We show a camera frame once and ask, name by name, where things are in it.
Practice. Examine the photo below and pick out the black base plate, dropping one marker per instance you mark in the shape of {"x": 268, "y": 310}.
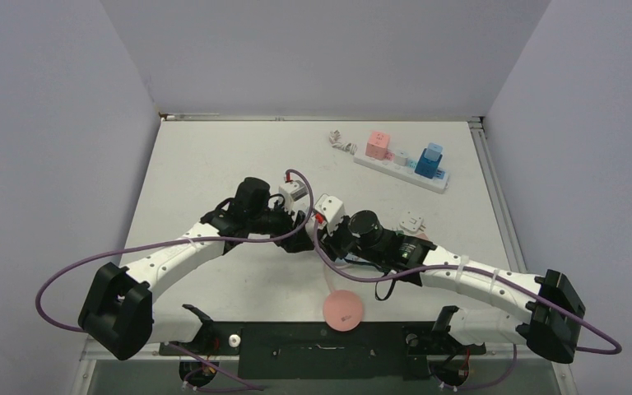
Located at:
{"x": 312, "y": 350}

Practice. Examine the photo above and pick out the small white plug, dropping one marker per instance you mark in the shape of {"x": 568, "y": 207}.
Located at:
{"x": 401, "y": 158}

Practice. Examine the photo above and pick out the white cube adapter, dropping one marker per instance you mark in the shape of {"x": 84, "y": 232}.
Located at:
{"x": 309, "y": 228}

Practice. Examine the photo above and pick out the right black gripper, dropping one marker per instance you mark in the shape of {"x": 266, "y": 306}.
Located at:
{"x": 332, "y": 243}

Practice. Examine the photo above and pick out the pink round disc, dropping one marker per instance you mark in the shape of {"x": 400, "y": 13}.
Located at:
{"x": 343, "y": 310}

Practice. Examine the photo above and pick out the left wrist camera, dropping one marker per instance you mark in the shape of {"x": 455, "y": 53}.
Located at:
{"x": 294, "y": 193}

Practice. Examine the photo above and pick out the dark blue cube adapter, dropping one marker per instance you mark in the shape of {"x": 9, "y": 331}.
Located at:
{"x": 427, "y": 168}

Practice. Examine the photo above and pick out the light blue plug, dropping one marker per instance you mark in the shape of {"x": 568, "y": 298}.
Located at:
{"x": 433, "y": 152}

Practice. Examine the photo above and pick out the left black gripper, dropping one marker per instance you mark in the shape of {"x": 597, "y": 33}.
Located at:
{"x": 296, "y": 241}

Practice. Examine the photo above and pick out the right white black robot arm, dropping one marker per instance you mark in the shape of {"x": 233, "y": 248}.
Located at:
{"x": 541, "y": 312}

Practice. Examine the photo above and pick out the white flat plug adapter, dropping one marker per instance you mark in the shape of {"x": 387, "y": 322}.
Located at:
{"x": 411, "y": 223}

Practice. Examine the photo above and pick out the pink cube adapter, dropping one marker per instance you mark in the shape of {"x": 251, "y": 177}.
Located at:
{"x": 377, "y": 145}

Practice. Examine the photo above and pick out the white power strip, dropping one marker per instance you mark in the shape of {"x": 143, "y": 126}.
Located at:
{"x": 438, "y": 184}

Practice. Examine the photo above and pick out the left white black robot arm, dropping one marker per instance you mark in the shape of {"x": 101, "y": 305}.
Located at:
{"x": 118, "y": 311}

